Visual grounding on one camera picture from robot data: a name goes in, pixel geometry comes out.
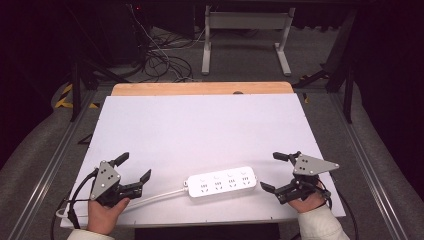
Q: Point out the wooden table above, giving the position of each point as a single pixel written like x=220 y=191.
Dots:
x=200 y=88

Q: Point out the white power strip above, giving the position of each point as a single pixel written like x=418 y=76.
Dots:
x=221 y=181

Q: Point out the white board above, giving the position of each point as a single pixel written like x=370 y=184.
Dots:
x=200 y=133

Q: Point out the black metal stand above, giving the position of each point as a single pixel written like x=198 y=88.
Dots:
x=348 y=96
x=76 y=93

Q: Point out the yellow black hazard tape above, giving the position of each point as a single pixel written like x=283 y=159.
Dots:
x=63 y=104

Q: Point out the person's right hand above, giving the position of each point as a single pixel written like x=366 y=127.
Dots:
x=308 y=203

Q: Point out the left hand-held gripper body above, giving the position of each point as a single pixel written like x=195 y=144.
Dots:
x=104 y=181

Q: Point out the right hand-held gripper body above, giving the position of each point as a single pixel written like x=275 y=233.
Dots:
x=311 y=165

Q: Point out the aluminium floor rail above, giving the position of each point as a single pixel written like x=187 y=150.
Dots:
x=370 y=170
x=43 y=181

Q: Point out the black computer case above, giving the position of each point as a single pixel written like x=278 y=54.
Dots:
x=123 y=36

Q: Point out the person's left hand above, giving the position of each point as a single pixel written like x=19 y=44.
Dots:
x=103 y=218

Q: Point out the white metal desk frame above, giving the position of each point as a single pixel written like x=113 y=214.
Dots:
x=246 y=21

